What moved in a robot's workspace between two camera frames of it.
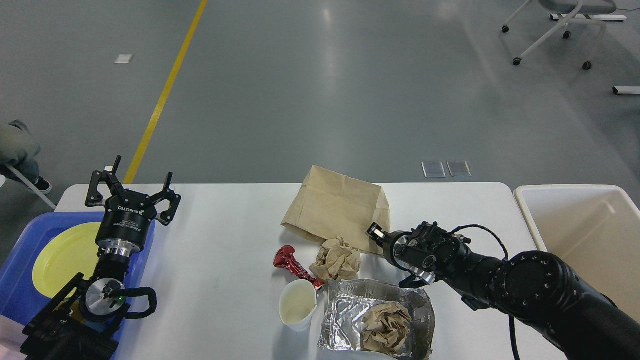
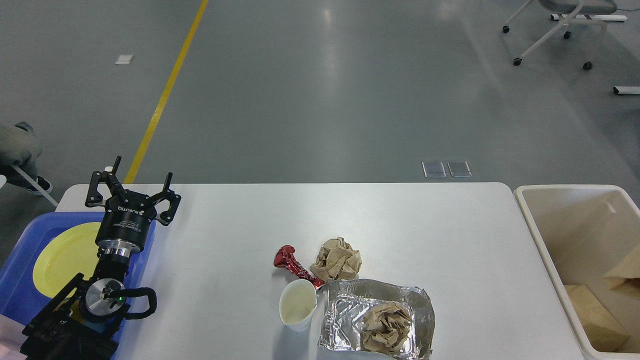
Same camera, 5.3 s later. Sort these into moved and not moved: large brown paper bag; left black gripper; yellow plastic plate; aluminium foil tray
Moved: large brown paper bag
Not moved: aluminium foil tray; yellow plastic plate; left black gripper
